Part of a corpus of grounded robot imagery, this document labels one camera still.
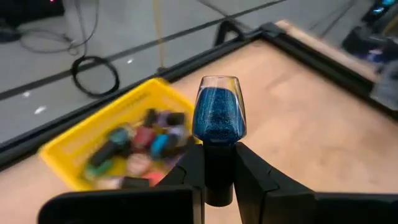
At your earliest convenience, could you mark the black floor cable tangle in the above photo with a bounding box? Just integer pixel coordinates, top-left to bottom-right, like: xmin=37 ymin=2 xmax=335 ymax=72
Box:
xmin=0 ymin=0 xmax=100 ymax=57

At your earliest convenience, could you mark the black computer tower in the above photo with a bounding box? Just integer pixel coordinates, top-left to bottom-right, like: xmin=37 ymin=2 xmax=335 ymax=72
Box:
xmin=0 ymin=0 xmax=65 ymax=27
xmin=362 ymin=0 xmax=398 ymax=26

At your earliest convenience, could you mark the black arched bracket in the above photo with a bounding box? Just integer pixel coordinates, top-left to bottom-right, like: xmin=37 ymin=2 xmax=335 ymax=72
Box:
xmin=213 ymin=19 xmax=246 ymax=47

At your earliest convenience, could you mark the black aluminium table frame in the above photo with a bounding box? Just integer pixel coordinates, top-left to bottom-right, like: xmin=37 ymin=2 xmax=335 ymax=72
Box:
xmin=0 ymin=21 xmax=398 ymax=172

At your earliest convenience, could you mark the red nail polish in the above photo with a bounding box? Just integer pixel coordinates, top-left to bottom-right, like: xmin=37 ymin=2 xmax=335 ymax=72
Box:
xmin=132 ymin=126 xmax=156 ymax=150

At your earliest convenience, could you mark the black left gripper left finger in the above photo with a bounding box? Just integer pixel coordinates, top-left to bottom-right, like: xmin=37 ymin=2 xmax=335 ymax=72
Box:
xmin=37 ymin=142 xmax=206 ymax=224

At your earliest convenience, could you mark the coiled black floor cable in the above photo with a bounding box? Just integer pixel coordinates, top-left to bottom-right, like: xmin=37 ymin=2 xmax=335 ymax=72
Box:
xmin=70 ymin=55 xmax=121 ymax=98

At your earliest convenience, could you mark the yellow plastic basket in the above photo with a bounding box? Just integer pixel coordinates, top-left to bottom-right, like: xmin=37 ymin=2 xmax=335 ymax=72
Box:
xmin=39 ymin=77 xmax=200 ymax=192

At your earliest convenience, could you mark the pale lilac nail polish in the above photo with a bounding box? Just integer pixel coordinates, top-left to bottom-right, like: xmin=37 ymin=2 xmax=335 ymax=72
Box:
xmin=169 ymin=124 xmax=189 ymax=141

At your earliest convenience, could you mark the pale pink nail polish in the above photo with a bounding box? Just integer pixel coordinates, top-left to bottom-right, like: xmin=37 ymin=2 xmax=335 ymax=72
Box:
xmin=127 ymin=154 xmax=153 ymax=177

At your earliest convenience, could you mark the yellow hanging cable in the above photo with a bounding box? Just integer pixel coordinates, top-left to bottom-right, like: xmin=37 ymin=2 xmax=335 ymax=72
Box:
xmin=152 ymin=0 xmax=166 ymax=71

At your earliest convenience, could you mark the blue glitter nail polish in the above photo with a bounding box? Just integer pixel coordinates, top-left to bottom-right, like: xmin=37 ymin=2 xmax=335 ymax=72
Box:
xmin=192 ymin=75 xmax=248 ymax=208

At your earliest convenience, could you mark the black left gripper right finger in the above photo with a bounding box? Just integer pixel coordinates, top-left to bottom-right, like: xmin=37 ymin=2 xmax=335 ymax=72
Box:
xmin=233 ymin=141 xmax=398 ymax=224

